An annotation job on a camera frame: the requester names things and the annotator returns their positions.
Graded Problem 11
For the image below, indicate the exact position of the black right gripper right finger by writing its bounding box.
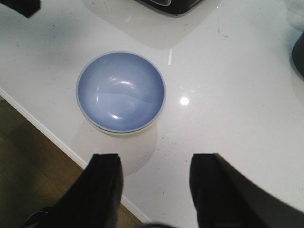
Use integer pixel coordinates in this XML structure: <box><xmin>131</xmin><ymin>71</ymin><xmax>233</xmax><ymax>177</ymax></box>
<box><xmin>190</xmin><ymin>153</ymin><xmax>304</xmax><ymax>228</ymax></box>

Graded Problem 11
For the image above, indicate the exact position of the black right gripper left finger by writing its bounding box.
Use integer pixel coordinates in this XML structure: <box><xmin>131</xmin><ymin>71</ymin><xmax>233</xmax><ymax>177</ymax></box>
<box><xmin>22</xmin><ymin>154</ymin><xmax>123</xmax><ymax>228</ymax></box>

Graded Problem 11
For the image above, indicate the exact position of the blue bowl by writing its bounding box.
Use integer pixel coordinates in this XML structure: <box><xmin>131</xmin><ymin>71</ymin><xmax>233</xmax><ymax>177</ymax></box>
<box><xmin>76</xmin><ymin>51</ymin><xmax>166</xmax><ymax>132</ymax></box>

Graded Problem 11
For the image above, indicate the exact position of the dark blue saucepan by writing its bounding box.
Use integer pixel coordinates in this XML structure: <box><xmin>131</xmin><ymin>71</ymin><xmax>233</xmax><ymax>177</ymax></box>
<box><xmin>291</xmin><ymin>33</ymin><xmax>304</xmax><ymax>80</ymax></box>

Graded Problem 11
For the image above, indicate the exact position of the black chrome four-slot toaster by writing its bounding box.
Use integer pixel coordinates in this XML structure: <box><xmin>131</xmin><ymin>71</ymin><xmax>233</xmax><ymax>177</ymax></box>
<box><xmin>139</xmin><ymin>0</ymin><xmax>202</xmax><ymax>15</ymax></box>

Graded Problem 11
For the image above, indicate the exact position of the black object top left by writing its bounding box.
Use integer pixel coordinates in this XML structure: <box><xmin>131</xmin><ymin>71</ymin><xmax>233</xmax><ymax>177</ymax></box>
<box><xmin>0</xmin><ymin>0</ymin><xmax>41</xmax><ymax>18</ymax></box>

